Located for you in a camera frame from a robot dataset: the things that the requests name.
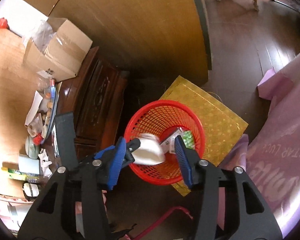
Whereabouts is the pink purple bed sheet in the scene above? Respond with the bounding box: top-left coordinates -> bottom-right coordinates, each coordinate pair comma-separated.
220,53 -> 300,237

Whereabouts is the crumpled white paper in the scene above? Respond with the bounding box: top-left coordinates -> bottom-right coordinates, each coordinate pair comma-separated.
38,148 -> 52,178

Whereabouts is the open cardboard box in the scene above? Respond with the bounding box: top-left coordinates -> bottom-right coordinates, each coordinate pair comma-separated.
23,17 -> 93,82

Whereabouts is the white printed carton in basket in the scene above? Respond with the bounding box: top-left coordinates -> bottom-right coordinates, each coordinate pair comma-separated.
160,127 -> 184,154

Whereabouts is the white small device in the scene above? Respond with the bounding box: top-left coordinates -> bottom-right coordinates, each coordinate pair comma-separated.
23,183 -> 41,198

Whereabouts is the green yellow flat box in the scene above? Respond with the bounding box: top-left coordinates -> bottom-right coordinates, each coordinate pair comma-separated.
1,167 -> 40,183

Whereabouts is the gold patterned flat box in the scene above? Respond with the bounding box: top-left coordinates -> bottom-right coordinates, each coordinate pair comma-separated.
159,75 -> 249,197

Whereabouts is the red plastic mesh basket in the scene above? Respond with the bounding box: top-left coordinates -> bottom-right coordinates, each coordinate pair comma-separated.
124,100 -> 205,186

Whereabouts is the white face mask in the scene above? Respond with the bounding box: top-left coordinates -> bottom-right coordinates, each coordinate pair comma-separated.
132,133 -> 165,166

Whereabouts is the dark wooden carved cabinet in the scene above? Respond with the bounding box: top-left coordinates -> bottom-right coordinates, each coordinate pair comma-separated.
57,47 -> 127,160

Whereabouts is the green white wrapper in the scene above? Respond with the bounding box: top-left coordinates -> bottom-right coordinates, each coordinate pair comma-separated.
181,130 -> 196,150

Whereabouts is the red cable on floor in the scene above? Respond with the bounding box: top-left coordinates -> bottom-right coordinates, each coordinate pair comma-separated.
132,205 -> 193,240

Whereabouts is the blue rimmed tray of clutter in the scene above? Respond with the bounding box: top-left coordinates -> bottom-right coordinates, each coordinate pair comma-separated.
25,79 -> 59,145

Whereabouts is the red small object on shelf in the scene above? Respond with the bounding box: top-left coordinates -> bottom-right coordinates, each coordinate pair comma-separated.
0,17 -> 8,29

